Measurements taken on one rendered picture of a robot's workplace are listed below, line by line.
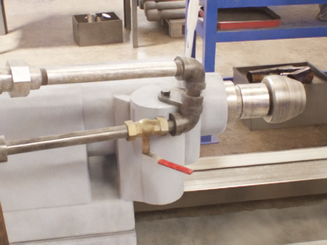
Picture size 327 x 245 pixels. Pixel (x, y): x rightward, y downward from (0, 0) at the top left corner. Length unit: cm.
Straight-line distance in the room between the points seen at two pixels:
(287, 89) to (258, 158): 35
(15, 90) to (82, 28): 398
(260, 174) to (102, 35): 357
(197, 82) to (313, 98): 255
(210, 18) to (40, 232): 203
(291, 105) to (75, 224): 43
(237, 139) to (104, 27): 200
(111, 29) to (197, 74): 393
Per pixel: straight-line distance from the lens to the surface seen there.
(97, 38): 465
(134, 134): 72
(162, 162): 75
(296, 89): 95
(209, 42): 277
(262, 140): 309
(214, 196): 117
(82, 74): 66
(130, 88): 83
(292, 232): 123
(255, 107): 93
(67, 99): 82
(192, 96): 74
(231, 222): 123
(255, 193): 119
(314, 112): 331
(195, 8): 85
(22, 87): 63
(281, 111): 93
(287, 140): 312
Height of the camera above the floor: 149
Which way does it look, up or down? 27 degrees down
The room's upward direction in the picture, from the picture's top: straight up
